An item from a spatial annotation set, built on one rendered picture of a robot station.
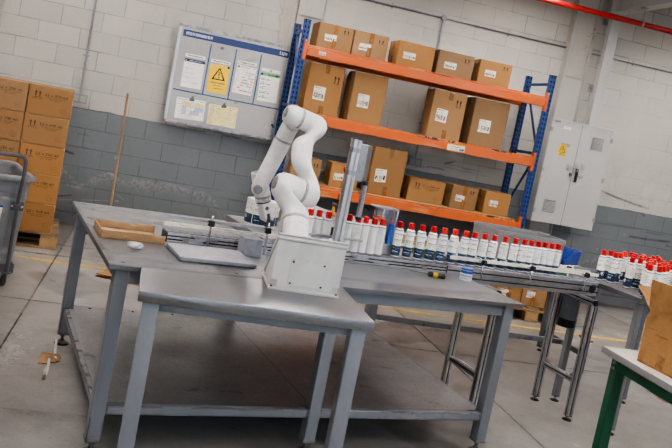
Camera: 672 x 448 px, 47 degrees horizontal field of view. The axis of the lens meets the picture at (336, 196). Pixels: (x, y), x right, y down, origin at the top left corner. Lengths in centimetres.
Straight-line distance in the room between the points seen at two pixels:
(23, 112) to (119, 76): 168
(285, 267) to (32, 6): 581
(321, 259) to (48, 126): 419
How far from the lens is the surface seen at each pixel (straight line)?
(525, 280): 491
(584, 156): 942
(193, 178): 853
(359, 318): 307
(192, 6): 852
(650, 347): 373
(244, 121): 840
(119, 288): 331
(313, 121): 376
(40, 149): 708
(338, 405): 316
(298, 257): 325
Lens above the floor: 155
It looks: 5 degrees down
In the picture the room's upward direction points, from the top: 11 degrees clockwise
